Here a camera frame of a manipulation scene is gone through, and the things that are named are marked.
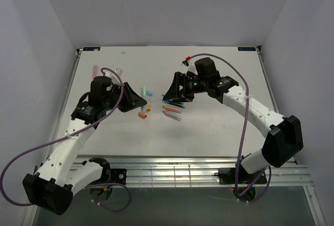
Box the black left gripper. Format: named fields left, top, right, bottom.
left=103, top=81, right=147, bottom=112

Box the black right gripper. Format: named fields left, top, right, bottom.
left=163, top=72, right=208, bottom=103

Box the salmon orange marker cap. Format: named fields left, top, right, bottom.
left=138, top=112, right=147, bottom=119

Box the orange pink highlighter pen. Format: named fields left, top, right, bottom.
left=162, top=105, right=182, bottom=114

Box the orange capped marker pen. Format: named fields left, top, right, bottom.
left=162, top=111, right=182, bottom=122

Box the light blue highlighter cap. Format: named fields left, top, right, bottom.
left=146, top=90, right=153, bottom=97

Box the green highlighter cap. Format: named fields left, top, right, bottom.
left=140, top=86, right=147, bottom=113

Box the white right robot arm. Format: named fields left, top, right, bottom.
left=163, top=57, right=304, bottom=183

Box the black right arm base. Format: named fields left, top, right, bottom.
left=214, top=166, right=267, bottom=184

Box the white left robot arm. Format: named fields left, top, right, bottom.
left=22, top=76, right=147, bottom=215

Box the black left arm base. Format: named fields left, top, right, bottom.
left=106, top=168, right=127, bottom=185

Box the blue label sticker left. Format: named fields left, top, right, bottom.
left=82, top=47, right=100, bottom=52

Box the blue label sticker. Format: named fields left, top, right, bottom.
left=82, top=47, right=100, bottom=52
left=237, top=46, right=257, bottom=51

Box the blue label sticker right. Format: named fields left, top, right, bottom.
left=237, top=46, right=257, bottom=51

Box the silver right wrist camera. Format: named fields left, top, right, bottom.
left=182, top=56, right=196, bottom=73

